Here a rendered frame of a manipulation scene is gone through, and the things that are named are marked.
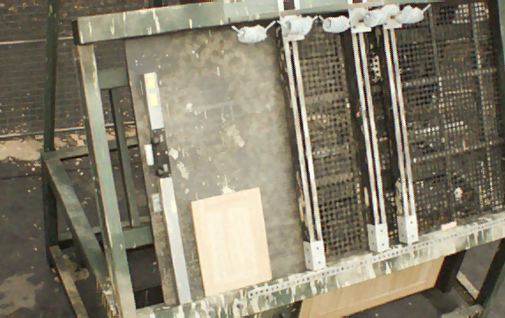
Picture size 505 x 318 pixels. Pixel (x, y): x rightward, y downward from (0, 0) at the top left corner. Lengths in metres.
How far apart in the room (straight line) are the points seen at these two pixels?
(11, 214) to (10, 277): 0.55
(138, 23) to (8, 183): 2.45
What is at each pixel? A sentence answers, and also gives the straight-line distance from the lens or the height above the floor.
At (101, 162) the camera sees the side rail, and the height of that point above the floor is 1.44.
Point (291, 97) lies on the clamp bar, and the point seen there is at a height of 1.56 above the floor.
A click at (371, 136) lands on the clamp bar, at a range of 3.66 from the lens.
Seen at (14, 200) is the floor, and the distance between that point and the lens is 5.24.
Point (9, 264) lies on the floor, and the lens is 4.82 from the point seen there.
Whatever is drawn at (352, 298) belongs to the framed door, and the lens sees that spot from 4.26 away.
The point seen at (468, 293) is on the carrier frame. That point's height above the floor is 0.11.
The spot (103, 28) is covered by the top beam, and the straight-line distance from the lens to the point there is 3.12.
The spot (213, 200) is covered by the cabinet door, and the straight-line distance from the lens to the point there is 3.36.
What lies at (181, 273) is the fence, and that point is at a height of 1.01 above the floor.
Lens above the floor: 3.37
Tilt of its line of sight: 37 degrees down
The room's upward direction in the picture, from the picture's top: 8 degrees clockwise
